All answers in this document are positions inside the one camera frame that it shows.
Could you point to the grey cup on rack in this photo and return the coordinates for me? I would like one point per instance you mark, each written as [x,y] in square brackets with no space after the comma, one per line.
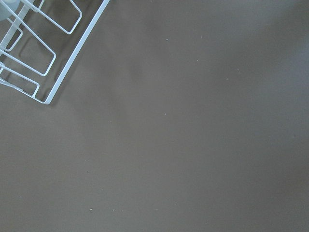
[7,7]

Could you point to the white wire cup rack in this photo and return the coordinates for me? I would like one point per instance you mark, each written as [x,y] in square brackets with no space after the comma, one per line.
[40,41]

